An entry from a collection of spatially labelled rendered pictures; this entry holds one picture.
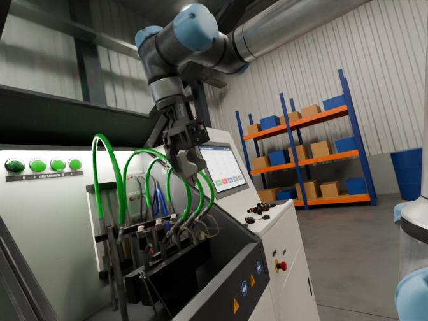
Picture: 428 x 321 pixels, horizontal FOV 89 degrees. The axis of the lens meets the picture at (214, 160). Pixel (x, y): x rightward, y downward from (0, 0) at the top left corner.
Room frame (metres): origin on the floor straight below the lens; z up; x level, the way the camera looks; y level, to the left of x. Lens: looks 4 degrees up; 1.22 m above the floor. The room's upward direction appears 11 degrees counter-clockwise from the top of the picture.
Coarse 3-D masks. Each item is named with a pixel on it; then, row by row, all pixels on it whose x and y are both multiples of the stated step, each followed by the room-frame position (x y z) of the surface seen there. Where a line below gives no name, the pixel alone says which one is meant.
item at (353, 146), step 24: (336, 96) 4.91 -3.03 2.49; (240, 120) 6.29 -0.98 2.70; (264, 120) 5.95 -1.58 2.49; (288, 120) 5.44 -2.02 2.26; (312, 120) 5.78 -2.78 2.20; (312, 144) 5.31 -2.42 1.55; (336, 144) 5.01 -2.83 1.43; (360, 144) 4.62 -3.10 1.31; (264, 168) 6.01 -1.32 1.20; (264, 192) 6.23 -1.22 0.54; (288, 192) 5.87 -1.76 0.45; (312, 192) 5.49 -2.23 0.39; (336, 192) 5.19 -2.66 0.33; (360, 192) 4.93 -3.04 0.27
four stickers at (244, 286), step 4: (256, 264) 0.80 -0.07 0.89; (260, 268) 0.82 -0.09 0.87; (252, 272) 0.76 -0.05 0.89; (260, 272) 0.82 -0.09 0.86; (252, 276) 0.75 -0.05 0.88; (244, 280) 0.70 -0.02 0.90; (252, 280) 0.75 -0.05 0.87; (244, 284) 0.69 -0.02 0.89; (252, 284) 0.74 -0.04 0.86; (244, 288) 0.69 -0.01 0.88; (236, 292) 0.65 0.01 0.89; (244, 292) 0.69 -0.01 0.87; (236, 296) 0.64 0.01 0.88; (244, 296) 0.68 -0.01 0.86; (232, 300) 0.62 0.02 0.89; (236, 300) 0.64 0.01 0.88; (232, 304) 0.62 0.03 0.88; (236, 304) 0.64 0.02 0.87; (232, 308) 0.62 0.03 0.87; (236, 308) 0.63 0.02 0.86
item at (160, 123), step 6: (162, 114) 0.50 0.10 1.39; (162, 120) 0.51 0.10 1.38; (168, 120) 0.50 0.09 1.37; (156, 126) 0.53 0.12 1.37; (162, 126) 0.51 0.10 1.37; (156, 132) 0.53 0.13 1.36; (162, 132) 0.53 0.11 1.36; (150, 138) 0.56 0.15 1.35; (156, 138) 0.54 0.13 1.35; (162, 138) 0.56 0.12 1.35; (150, 144) 0.56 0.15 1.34; (156, 144) 0.56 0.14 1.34; (162, 144) 0.57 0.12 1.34
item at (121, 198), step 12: (96, 144) 0.71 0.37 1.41; (108, 144) 0.55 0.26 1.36; (96, 156) 0.76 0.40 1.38; (96, 168) 0.78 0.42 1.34; (96, 180) 0.79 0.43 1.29; (120, 180) 0.50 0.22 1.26; (96, 192) 0.80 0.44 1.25; (120, 192) 0.50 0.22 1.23; (120, 204) 0.51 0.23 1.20; (120, 216) 0.52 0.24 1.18
